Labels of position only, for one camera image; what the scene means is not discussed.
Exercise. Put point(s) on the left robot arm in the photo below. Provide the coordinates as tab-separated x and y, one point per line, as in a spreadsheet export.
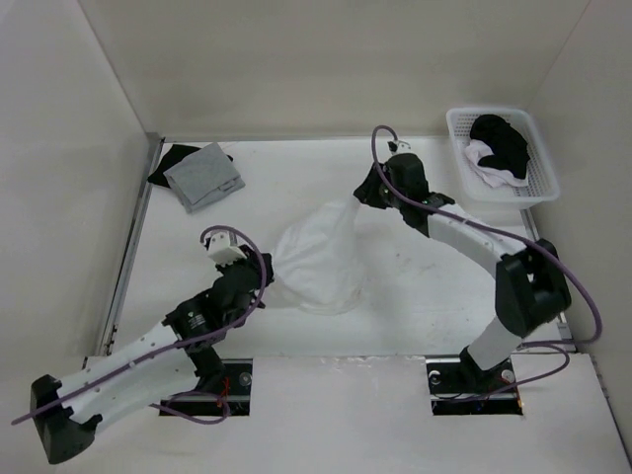
176	356

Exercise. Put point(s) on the grey folded tank top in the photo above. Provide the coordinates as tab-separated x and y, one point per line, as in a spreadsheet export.
194	203

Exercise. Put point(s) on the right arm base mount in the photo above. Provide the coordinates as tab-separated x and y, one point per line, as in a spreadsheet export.
453	395

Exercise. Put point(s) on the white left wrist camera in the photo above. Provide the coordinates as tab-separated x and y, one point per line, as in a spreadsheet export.
223	250

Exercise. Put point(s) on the black folded tank top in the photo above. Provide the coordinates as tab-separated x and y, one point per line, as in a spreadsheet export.
165	165

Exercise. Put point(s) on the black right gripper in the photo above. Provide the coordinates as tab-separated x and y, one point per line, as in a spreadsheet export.
366	193

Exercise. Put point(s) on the white tank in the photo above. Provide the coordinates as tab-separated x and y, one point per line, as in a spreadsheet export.
316	260
475	152

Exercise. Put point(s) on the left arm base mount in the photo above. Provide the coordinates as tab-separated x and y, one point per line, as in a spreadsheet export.
234	388

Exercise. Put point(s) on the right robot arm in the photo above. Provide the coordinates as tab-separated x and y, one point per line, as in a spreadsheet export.
530	290

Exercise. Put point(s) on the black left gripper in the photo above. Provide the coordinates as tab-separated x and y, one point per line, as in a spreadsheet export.
251	259

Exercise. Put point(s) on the white tank top in basket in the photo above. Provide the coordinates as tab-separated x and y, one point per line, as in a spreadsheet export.
475	152

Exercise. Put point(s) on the black tank top in basket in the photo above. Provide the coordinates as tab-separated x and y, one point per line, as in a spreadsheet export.
506	148

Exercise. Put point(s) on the white plastic laundry basket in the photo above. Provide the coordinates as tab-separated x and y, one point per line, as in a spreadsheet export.
542	185

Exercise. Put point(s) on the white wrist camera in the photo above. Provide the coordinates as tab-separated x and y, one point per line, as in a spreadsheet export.
398	146
223	250

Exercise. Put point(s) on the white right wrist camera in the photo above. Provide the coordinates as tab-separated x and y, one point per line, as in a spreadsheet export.
398	146

